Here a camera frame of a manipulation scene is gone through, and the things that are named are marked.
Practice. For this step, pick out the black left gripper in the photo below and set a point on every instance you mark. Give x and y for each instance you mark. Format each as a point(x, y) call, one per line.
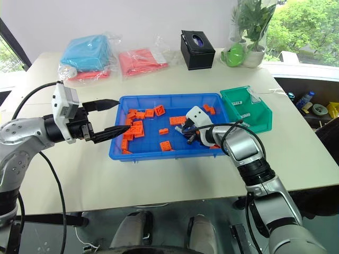
point(78, 124)

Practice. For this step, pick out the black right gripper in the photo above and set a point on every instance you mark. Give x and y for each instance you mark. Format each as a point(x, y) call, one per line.
point(195, 132)

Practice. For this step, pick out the silver battery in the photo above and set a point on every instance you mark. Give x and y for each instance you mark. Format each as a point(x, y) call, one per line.
point(245, 115)
point(179, 129)
point(237, 102)

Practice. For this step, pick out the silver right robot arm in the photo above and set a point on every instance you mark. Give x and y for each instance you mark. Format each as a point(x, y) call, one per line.
point(246, 150)

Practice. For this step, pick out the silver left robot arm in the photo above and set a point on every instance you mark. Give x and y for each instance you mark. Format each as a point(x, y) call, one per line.
point(25, 132)

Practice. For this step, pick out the blue plastic bin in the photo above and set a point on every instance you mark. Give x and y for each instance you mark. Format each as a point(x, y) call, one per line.
point(148, 154)

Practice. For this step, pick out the green plastic bin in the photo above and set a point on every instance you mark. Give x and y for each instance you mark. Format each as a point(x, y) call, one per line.
point(260, 119)

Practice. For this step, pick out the large orange building block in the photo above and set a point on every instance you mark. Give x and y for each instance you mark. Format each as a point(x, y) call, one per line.
point(177, 120)
point(137, 130)

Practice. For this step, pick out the bagged red cloth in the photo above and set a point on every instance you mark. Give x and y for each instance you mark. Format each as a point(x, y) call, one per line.
point(90, 74)
point(143, 62)

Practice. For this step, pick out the bagged blue cloth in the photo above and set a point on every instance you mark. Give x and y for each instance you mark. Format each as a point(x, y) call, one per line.
point(84, 53)

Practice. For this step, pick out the black tissue box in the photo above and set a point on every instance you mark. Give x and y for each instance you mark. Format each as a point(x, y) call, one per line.
point(197, 53)

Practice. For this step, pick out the green watering can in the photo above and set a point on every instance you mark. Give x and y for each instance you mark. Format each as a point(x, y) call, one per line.
point(234, 55)

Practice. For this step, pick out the potted plant in white pot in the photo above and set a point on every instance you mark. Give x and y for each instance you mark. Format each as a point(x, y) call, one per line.
point(254, 56)

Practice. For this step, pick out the grey rounded robot foot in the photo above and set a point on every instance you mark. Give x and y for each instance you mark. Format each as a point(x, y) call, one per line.
point(131, 228)
point(201, 232)

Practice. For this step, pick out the black bar under table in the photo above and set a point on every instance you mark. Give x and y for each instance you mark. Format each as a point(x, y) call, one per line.
point(53, 219)

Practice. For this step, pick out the blue capped plastic bottle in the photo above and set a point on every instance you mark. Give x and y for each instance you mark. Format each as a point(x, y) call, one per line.
point(304, 100)

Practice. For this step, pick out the small green bowl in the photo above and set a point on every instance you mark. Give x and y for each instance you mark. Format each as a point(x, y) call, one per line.
point(319, 109)

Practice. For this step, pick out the dark side shelf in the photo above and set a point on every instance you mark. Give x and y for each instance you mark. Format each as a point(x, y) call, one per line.
point(325, 87)

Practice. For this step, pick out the yellow plastic part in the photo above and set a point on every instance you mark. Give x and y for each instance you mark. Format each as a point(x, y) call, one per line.
point(333, 109)

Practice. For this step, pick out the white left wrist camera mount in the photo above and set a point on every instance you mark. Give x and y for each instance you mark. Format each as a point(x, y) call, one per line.
point(62, 105)

